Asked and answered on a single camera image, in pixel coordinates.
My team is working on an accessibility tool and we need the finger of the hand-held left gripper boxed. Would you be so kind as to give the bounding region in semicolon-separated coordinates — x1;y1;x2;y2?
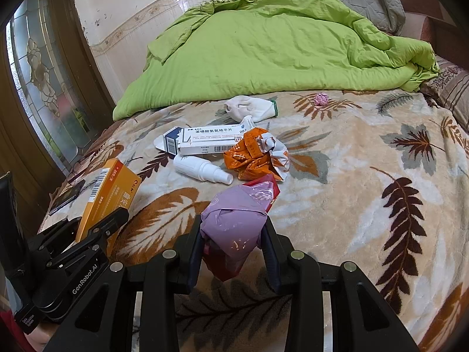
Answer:
27;217;82;261
51;207;130;268

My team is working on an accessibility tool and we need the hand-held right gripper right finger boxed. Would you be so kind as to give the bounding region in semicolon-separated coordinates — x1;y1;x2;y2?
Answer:
256;217;420;352

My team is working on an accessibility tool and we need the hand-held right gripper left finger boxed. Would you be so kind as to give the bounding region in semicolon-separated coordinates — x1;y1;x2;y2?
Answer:
42;214;208;352

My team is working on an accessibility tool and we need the red packet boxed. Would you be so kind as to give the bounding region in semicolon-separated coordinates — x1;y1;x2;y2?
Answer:
203;174;281;281

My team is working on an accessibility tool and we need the orange cardboard box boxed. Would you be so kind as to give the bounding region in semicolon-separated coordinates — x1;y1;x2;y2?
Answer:
75;158;142;244

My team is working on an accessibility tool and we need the purple plastic bag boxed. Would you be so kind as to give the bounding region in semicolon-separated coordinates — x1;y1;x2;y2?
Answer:
201;185;270;261

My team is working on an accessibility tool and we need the orange wrapper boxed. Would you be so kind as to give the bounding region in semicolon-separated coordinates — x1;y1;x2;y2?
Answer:
223;128;290;183

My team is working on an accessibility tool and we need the white glove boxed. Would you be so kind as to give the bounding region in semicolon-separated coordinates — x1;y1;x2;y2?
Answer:
224;95;278;122

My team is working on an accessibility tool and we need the person's left forearm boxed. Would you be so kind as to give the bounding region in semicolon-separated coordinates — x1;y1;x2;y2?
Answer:
0;310;50;352

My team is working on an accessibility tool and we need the black smartphone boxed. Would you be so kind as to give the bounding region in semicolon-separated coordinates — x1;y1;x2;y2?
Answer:
48;179;86;216

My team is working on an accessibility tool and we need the white spray bottle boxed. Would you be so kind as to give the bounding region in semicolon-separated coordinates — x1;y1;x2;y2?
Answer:
173;154;234;185

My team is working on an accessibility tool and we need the white blue medicine box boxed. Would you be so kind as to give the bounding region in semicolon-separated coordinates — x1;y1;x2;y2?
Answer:
153;115;255;156

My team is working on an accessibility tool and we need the leaf printed blanket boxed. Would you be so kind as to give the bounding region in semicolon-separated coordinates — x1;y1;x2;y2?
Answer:
38;88;469;352

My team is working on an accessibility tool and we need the wooden door with glass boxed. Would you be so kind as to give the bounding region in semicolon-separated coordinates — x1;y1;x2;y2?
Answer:
0;0;118;228

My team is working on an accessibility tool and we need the green quilt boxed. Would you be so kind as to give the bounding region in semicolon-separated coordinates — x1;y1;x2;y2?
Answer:
113;0;440;121

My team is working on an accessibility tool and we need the striped patterned pillow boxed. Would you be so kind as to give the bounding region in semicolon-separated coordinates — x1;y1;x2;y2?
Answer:
419;57;469;133

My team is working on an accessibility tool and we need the brown striped sofa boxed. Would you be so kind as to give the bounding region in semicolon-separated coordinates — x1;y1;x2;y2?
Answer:
394;0;469;63

